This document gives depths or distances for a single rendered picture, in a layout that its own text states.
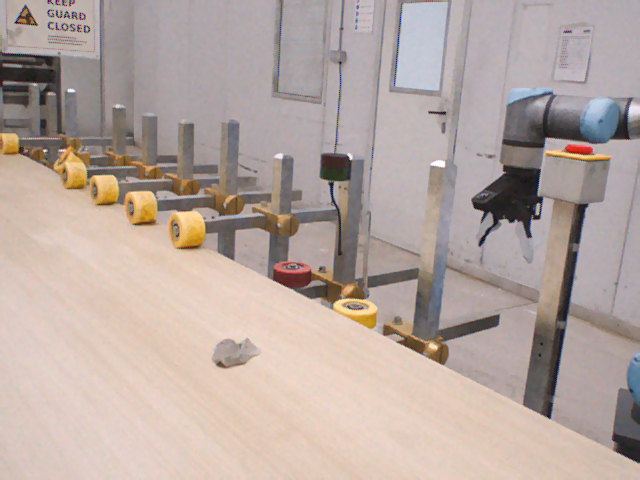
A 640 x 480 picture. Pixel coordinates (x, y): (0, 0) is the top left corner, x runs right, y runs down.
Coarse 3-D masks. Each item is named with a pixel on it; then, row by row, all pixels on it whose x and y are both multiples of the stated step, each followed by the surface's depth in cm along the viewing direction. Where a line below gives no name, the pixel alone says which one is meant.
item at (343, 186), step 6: (330, 156) 135; (336, 156) 135; (342, 156) 136; (348, 156) 137; (330, 168) 136; (336, 168) 135; (330, 180) 136; (348, 180) 139; (330, 186) 139; (342, 186) 141; (348, 186) 140; (330, 192) 139; (342, 192) 141; (348, 192) 140; (336, 204) 140
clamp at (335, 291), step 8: (312, 272) 152; (328, 272) 153; (312, 280) 152; (320, 280) 150; (328, 280) 147; (328, 288) 148; (336, 288) 145; (344, 288) 144; (352, 288) 144; (360, 288) 145; (328, 296) 148; (336, 296) 146; (344, 296) 144; (352, 296) 144; (360, 296) 145
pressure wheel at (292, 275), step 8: (280, 264) 143; (288, 264) 145; (296, 264) 145; (304, 264) 145; (280, 272) 140; (288, 272) 139; (296, 272) 139; (304, 272) 140; (280, 280) 140; (288, 280) 139; (296, 280) 139; (304, 280) 140; (296, 288) 143
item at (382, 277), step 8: (416, 264) 168; (368, 272) 158; (376, 272) 159; (384, 272) 159; (392, 272) 160; (400, 272) 162; (408, 272) 164; (416, 272) 166; (360, 280) 154; (368, 280) 156; (376, 280) 157; (384, 280) 159; (392, 280) 161; (400, 280) 163; (408, 280) 164; (304, 288) 144; (312, 288) 146; (320, 288) 147; (312, 296) 146; (320, 296) 148
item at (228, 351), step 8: (216, 344) 101; (224, 344) 97; (232, 344) 98; (240, 344) 99; (248, 344) 99; (216, 352) 97; (224, 352) 96; (232, 352) 98; (240, 352) 97; (248, 352) 98; (256, 352) 99; (216, 360) 96; (224, 360) 94; (232, 360) 95; (240, 360) 96
